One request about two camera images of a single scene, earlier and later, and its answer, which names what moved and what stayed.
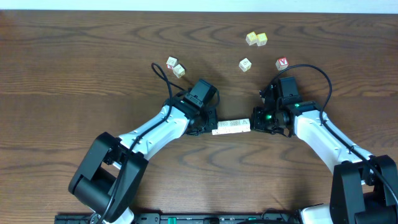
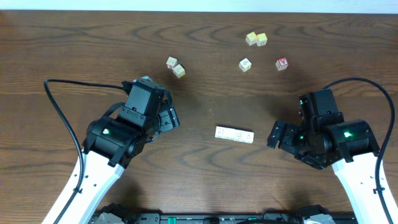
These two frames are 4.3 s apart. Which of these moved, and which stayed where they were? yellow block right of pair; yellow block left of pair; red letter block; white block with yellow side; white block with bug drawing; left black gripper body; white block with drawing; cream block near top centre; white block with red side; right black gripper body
Moved: right black gripper body; white block with bug drawing; left black gripper body; white block with drawing
Stayed: white block with yellow side; yellow block left of pair; yellow block right of pair; white block with red side; red letter block; cream block near top centre
